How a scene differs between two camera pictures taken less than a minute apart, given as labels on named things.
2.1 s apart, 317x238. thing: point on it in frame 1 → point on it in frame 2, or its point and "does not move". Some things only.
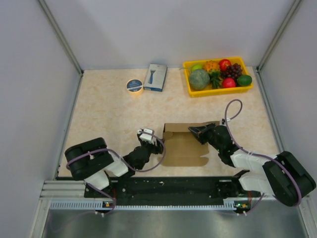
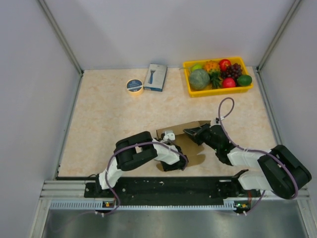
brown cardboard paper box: [182, 147] does not move
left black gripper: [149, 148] → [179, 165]
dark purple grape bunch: [233, 71] does not move
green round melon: [199, 79] does not move
